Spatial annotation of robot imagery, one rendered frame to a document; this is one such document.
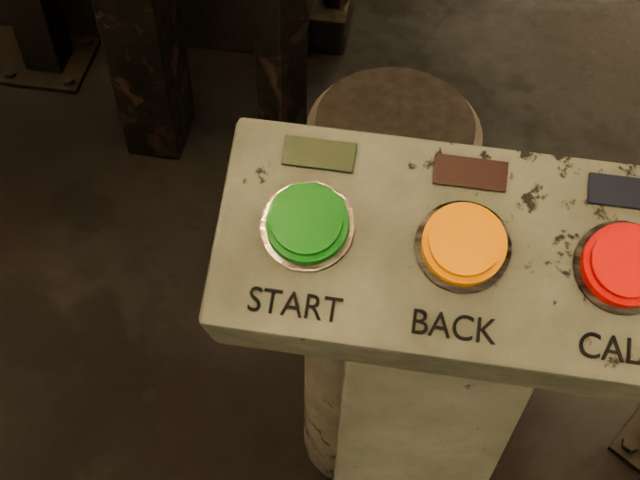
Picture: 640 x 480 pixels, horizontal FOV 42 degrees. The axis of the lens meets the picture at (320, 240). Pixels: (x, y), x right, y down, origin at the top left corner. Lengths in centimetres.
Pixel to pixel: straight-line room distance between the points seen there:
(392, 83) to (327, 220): 22
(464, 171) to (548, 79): 102
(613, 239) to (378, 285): 11
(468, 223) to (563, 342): 7
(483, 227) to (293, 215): 9
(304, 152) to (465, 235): 9
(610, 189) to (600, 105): 99
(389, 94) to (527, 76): 85
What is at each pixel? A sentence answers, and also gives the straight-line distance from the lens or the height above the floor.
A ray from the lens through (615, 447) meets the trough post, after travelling 105.
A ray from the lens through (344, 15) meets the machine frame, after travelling 138.
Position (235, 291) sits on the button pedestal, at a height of 59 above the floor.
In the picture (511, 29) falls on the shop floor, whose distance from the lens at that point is 151.
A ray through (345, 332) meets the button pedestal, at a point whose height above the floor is 58.
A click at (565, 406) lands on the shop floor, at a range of 107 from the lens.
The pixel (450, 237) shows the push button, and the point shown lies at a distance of 39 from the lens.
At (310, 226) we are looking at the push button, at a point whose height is 61.
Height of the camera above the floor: 92
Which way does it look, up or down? 53 degrees down
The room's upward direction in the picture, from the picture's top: 2 degrees clockwise
